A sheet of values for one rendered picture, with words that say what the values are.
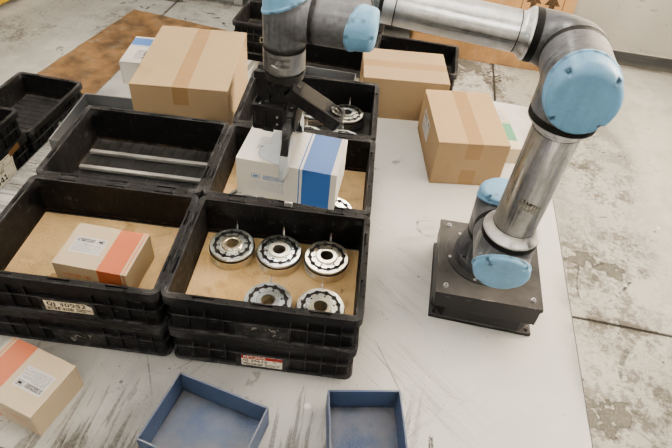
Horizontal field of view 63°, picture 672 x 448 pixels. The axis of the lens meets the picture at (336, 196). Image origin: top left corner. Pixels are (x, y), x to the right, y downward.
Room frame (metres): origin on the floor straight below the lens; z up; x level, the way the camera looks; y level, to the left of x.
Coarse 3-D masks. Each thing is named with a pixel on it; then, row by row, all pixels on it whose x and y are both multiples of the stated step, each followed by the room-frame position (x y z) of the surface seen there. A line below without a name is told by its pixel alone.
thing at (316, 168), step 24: (264, 144) 0.88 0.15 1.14; (312, 144) 0.90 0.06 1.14; (336, 144) 0.91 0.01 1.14; (240, 168) 0.83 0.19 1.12; (264, 168) 0.82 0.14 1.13; (312, 168) 0.82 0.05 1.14; (336, 168) 0.83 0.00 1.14; (240, 192) 0.83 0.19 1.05; (264, 192) 0.82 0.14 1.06; (288, 192) 0.82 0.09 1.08; (312, 192) 0.81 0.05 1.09; (336, 192) 0.83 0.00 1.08
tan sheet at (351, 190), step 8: (232, 168) 1.17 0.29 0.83; (232, 176) 1.13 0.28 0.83; (344, 176) 1.18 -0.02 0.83; (352, 176) 1.19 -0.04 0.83; (360, 176) 1.19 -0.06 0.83; (232, 184) 1.10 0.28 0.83; (344, 184) 1.15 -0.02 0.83; (352, 184) 1.15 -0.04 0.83; (360, 184) 1.16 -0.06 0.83; (224, 192) 1.07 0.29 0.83; (344, 192) 1.12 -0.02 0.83; (352, 192) 1.12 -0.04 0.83; (360, 192) 1.12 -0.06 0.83; (352, 200) 1.09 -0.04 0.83; (360, 200) 1.09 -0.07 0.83; (352, 208) 1.06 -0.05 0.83; (360, 208) 1.06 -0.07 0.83
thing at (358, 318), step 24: (192, 216) 0.87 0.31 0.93; (336, 216) 0.92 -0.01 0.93; (360, 216) 0.93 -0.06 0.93; (168, 288) 0.66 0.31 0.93; (360, 288) 0.72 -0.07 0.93; (240, 312) 0.64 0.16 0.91; (264, 312) 0.64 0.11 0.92; (288, 312) 0.64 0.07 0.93; (312, 312) 0.65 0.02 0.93; (360, 312) 0.66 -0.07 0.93
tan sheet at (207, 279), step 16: (208, 240) 0.89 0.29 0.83; (256, 240) 0.91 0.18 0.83; (208, 256) 0.84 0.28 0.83; (352, 256) 0.89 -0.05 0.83; (208, 272) 0.80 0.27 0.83; (224, 272) 0.80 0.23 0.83; (240, 272) 0.81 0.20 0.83; (256, 272) 0.81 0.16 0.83; (304, 272) 0.83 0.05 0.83; (352, 272) 0.84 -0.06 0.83; (192, 288) 0.75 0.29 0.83; (208, 288) 0.75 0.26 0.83; (224, 288) 0.76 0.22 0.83; (240, 288) 0.76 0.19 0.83; (288, 288) 0.77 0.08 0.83; (304, 288) 0.78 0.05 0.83; (336, 288) 0.79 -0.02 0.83; (352, 288) 0.79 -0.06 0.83; (352, 304) 0.75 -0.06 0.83
